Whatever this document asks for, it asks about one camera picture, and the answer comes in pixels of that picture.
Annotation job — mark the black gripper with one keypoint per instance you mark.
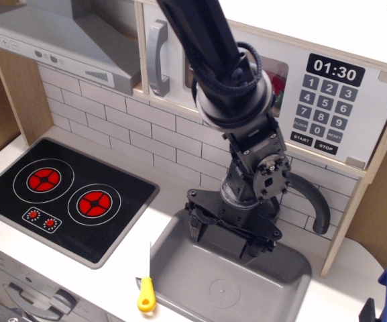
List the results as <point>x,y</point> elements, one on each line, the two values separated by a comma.
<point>255,224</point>

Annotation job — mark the grey microwave door handle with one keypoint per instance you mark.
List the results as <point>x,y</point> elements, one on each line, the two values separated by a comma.
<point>157,36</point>

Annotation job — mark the white toy microwave door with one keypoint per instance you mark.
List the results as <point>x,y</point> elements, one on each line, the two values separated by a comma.
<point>335,101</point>

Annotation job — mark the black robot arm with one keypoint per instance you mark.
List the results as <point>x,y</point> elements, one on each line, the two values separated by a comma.
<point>234,96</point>

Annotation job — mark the grey toy sink basin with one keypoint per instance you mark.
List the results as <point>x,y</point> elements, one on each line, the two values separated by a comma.
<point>205,280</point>

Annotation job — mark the dark grey toy faucet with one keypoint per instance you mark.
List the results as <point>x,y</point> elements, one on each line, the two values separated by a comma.
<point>314,204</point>

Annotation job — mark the black toy stovetop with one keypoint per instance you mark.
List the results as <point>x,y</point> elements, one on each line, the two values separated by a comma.
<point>71,202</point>

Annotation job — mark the black clamp piece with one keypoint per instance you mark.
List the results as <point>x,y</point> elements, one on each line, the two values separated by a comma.
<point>368,313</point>

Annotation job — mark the red toy pepper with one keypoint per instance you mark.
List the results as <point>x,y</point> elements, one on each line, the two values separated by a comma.
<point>278,84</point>

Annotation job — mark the wooden toy kitchen cabinet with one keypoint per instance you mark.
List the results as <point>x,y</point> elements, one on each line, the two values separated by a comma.
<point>168,132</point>

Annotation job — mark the grey toy oven front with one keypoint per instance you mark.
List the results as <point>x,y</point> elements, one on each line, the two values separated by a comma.
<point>48,291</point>

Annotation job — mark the grey range hood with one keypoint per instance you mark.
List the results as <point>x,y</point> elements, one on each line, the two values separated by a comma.
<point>67,35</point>

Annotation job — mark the yellow handled toy knife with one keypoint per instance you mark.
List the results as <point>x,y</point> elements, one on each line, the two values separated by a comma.
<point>146,301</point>

